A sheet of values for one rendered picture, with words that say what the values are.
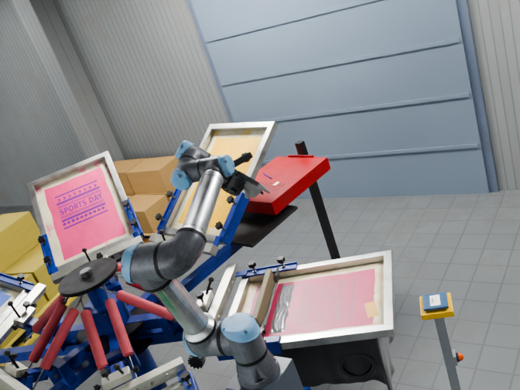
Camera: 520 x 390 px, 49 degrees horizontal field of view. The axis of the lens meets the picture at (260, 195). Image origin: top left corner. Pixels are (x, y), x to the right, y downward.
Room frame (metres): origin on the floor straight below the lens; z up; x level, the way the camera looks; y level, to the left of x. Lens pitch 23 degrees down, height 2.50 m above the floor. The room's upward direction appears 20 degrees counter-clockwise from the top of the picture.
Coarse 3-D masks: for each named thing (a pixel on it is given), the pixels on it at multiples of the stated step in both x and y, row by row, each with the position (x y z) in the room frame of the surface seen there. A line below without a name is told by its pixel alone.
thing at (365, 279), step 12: (324, 276) 2.39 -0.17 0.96; (336, 276) 2.36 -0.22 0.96; (348, 276) 2.32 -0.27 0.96; (360, 276) 2.29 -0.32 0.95; (372, 276) 2.25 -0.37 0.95; (276, 288) 2.44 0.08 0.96; (300, 288) 2.37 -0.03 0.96; (360, 288) 2.20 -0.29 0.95; (372, 288) 2.17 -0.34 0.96; (252, 300) 2.41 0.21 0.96; (276, 300) 2.34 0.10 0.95
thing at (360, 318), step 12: (360, 300) 2.11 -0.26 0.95; (372, 300) 2.08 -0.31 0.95; (252, 312) 2.31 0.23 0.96; (360, 312) 2.03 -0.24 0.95; (288, 324) 2.12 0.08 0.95; (312, 324) 2.06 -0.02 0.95; (324, 324) 2.03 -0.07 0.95; (336, 324) 2.01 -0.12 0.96; (348, 324) 1.98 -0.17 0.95; (360, 324) 1.95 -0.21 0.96; (264, 336) 2.10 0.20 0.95
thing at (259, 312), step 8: (272, 272) 2.46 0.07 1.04; (264, 280) 2.38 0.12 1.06; (272, 280) 2.43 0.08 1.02; (264, 288) 2.31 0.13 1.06; (272, 288) 2.39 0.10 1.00; (264, 296) 2.26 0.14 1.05; (256, 304) 2.20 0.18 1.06; (264, 304) 2.23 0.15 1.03; (256, 312) 2.15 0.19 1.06; (264, 312) 2.20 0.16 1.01; (256, 320) 2.11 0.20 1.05
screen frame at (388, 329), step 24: (312, 264) 2.49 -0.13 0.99; (336, 264) 2.42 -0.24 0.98; (360, 264) 2.38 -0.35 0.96; (384, 264) 2.27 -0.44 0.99; (240, 288) 2.50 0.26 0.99; (384, 288) 2.09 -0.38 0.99; (240, 312) 2.35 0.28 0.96; (384, 312) 1.93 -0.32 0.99; (312, 336) 1.94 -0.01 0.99; (336, 336) 1.89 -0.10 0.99; (360, 336) 1.86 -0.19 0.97; (384, 336) 1.83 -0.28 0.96
